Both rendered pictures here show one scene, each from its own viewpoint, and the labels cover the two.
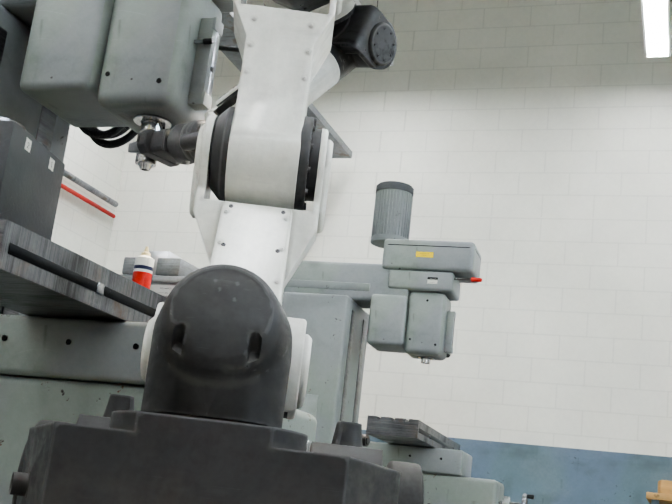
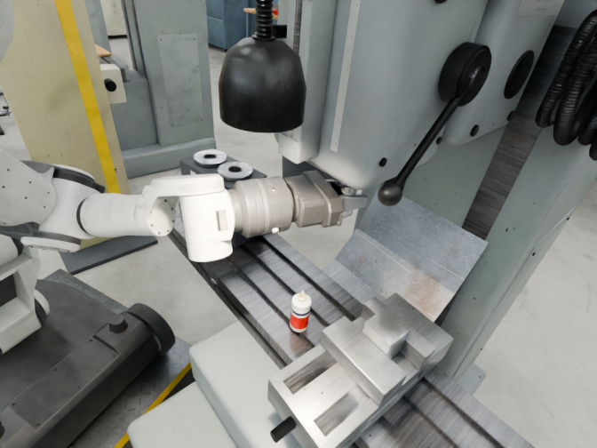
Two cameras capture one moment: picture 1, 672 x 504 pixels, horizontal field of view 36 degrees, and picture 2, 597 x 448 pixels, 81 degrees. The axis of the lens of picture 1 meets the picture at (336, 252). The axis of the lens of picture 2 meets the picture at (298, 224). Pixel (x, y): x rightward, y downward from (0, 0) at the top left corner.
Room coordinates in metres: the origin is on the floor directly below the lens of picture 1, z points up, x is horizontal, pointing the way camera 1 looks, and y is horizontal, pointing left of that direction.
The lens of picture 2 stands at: (2.33, -0.05, 1.55)
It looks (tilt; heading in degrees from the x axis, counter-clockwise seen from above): 37 degrees down; 116
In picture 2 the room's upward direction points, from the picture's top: 6 degrees clockwise
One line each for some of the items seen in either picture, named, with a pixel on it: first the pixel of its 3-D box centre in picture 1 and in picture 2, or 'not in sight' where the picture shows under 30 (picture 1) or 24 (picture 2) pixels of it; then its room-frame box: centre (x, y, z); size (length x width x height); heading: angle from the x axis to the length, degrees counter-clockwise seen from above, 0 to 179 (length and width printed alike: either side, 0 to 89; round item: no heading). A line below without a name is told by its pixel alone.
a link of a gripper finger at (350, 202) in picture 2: not in sight; (350, 204); (2.19, 0.42, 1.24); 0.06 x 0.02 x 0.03; 52
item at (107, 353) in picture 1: (112, 361); (313, 355); (2.17, 0.44, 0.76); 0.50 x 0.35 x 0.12; 70
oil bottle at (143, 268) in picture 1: (143, 271); (300, 308); (2.13, 0.40, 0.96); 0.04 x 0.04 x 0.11
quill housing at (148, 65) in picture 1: (162, 55); (371, 44); (2.17, 0.45, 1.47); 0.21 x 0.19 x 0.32; 160
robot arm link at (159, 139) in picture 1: (176, 146); (292, 203); (2.11, 0.37, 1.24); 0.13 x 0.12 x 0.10; 142
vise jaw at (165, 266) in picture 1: (184, 274); (360, 357); (2.29, 0.34, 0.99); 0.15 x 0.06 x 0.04; 158
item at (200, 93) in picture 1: (205, 64); (305, 74); (2.13, 0.34, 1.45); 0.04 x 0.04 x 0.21; 70
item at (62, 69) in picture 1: (90, 58); (447, 38); (2.23, 0.62, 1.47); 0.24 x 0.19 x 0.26; 160
